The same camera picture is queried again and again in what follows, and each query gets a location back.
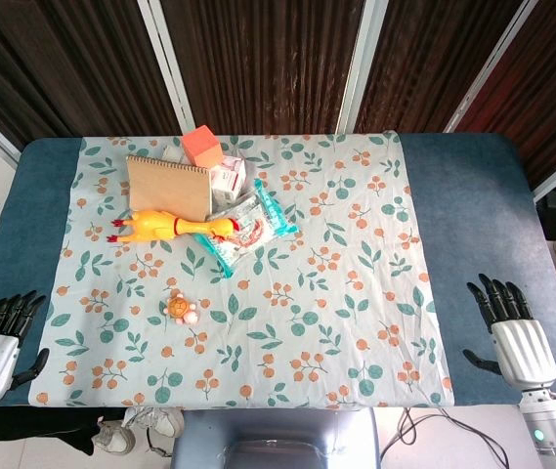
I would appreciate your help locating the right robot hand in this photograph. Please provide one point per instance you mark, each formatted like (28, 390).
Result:
(523, 349)

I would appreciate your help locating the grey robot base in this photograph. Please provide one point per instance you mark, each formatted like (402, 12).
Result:
(277, 439)

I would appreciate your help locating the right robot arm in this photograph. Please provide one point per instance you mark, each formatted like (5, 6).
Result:
(548, 427)

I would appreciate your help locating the small pink turtle toy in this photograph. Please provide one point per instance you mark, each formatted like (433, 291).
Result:
(182, 309)

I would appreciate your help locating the yellow rubber chicken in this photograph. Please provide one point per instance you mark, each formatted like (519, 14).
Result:
(170, 225)

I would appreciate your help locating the white sneaker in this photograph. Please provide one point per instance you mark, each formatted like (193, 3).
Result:
(158, 419)
(114, 436)

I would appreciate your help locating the brown spiral notebook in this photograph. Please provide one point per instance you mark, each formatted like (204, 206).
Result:
(167, 188)

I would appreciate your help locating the floral print tablecloth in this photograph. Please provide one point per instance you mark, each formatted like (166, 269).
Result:
(253, 273)

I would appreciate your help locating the teal clear snack packet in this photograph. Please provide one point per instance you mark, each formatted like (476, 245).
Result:
(245, 225)

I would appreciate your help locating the white red medicine box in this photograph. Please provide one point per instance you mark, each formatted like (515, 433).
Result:
(226, 182)

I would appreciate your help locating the orange cube block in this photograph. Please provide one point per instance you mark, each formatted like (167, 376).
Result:
(202, 145)

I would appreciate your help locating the folding screen partition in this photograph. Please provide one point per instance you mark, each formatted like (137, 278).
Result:
(277, 63)

